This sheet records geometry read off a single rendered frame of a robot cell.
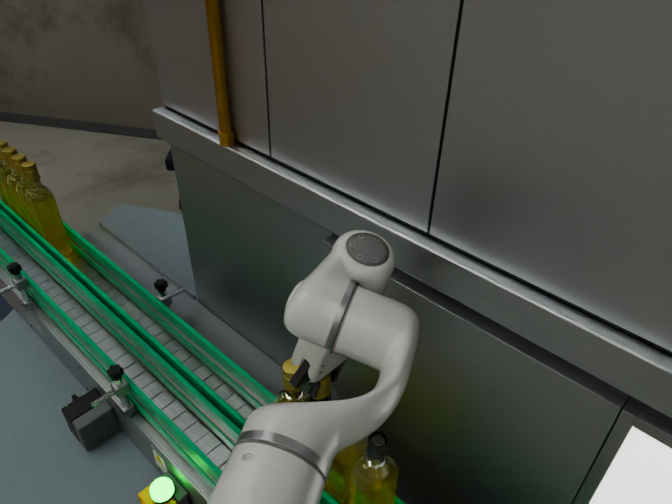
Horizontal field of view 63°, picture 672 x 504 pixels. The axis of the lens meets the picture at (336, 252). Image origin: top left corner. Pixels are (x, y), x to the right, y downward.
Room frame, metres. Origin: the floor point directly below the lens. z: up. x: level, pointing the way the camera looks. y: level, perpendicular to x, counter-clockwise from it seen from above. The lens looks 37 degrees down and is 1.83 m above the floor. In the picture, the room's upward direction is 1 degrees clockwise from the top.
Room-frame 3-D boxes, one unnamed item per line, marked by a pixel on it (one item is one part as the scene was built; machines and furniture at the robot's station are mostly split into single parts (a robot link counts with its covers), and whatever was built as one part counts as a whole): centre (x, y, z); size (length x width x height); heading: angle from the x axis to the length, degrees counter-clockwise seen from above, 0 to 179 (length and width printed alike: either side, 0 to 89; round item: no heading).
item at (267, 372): (1.02, 0.39, 0.84); 0.95 x 0.09 x 0.11; 48
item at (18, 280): (0.99, 0.78, 0.94); 0.07 x 0.04 x 0.13; 138
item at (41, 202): (1.23, 0.78, 1.02); 0.06 x 0.06 x 0.28; 48
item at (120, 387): (0.68, 0.43, 0.94); 0.07 x 0.04 x 0.13; 138
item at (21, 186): (1.26, 0.82, 1.02); 0.06 x 0.06 x 0.28; 48
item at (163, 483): (0.56, 0.32, 0.84); 0.04 x 0.04 x 0.03
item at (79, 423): (0.74, 0.53, 0.79); 0.08 x 0.08 x 0.08; 48
